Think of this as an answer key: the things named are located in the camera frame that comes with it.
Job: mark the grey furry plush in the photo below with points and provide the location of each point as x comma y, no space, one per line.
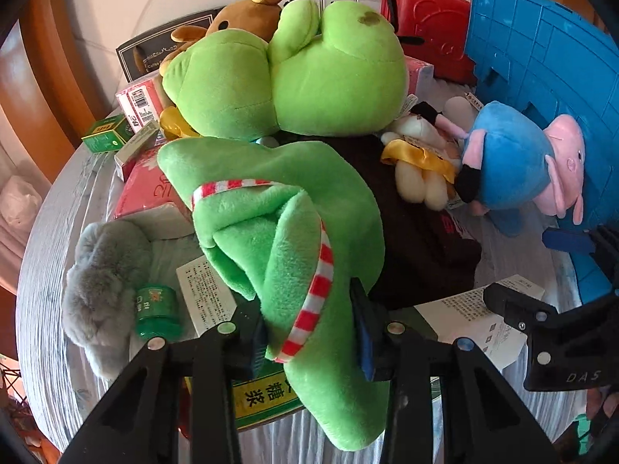
112,262

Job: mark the brown bear plush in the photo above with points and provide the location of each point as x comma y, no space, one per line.
260,17

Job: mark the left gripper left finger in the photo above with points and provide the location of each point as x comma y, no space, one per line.
137,419

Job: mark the small green box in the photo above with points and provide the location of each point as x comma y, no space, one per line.
108,134

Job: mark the pink grey tissue pack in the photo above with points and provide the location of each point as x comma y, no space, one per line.
149,201

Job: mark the pig plush blue shirt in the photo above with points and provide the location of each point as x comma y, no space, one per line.
508,161

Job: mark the white green long box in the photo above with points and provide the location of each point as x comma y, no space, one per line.
466,315

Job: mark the dark framed picture box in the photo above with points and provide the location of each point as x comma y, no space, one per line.
145,52

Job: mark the pink white barcode box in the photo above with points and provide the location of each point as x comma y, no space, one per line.
143,100

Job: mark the green capped jar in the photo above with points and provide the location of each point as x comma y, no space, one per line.
157,313

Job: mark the green frog plush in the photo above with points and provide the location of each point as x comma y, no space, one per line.
280,215

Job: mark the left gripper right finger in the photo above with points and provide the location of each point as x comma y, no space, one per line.
484,420

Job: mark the white plush yellow bow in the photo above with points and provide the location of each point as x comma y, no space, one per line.
425,147

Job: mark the person right hand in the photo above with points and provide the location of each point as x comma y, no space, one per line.
602,402

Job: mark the red toy suitcase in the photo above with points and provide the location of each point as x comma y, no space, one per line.
434,31

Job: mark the brown syrup bottle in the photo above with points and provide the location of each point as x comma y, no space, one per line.
264,399

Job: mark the slim white grey box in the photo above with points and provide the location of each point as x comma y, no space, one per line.
127,156

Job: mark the blue plastic crate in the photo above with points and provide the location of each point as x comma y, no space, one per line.
542,59

